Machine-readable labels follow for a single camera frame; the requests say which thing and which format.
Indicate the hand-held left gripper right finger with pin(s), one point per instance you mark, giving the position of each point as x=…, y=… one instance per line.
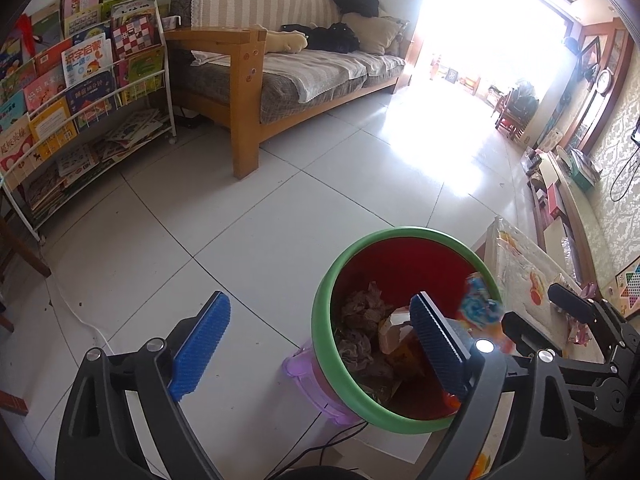
x=440, y=345

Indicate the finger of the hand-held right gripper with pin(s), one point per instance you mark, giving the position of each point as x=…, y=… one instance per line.
x=567, y=300
x=525, y=332

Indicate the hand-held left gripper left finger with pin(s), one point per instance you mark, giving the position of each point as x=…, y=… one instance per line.
x=200, y=345

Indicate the pink foil wrapper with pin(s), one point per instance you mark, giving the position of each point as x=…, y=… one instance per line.
x=580, y=332

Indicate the orange snack bag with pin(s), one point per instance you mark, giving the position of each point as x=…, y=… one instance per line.
x=480, y=305

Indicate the pink brown paper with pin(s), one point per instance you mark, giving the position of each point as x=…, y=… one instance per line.
x=367, y=302

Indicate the red bin with green rim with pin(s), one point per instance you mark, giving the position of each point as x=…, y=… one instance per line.
x=380, y=260

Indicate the small table with fruit cloth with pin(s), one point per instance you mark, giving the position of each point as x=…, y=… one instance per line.
x=520, y=265

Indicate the star checkers board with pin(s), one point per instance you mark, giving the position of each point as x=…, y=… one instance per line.
x=631, y=290

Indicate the long low TV cabinet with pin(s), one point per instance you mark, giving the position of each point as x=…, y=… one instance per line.
x=575, y=210

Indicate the purple plastic stool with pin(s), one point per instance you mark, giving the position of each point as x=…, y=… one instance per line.
x=310, y=385

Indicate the stack of flat boxes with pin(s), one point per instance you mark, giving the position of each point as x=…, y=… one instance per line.
x=582, y=170

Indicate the wooden chair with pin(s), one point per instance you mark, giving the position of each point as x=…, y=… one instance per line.
x=515, y=110

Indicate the row of children's books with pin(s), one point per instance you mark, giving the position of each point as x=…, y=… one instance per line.
x=85, y=60

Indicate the cream plush toy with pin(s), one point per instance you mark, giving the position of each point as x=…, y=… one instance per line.
x=285, y=41

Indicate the beige pillow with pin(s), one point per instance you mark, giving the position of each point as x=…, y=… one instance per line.
x=372, y=35

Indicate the black flat garment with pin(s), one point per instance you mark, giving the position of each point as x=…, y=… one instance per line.
x=335, y=37

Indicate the round wall clock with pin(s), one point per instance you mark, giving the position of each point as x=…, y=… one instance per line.
x=604, y=81

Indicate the wooden frame sofa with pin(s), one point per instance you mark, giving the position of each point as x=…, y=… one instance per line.
x=300, y=85

